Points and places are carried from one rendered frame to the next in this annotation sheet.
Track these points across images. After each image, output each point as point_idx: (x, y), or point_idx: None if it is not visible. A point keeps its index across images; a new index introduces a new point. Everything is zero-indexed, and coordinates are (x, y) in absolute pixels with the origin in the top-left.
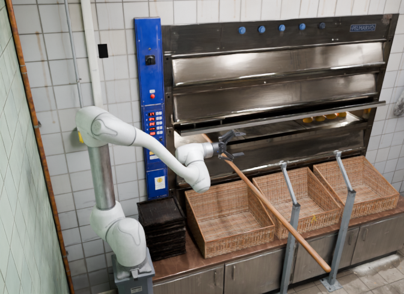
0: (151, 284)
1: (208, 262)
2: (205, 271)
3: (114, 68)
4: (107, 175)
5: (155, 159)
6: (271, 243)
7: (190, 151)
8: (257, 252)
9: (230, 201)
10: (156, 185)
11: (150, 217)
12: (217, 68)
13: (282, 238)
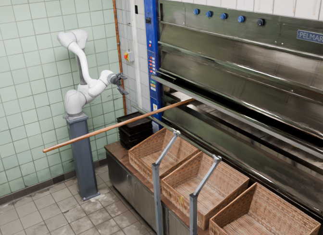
0: (73, 130)
1: (127, 165)
2: (124, 169)
3: (140, 21)
4: (78, 66)
5: (153, 90)
6: None
7: (103, 73)
8: (144, 185)
9: None
10: (153, 109)
11: (126, 118)
12: (182, 38)
13: (164, 195)
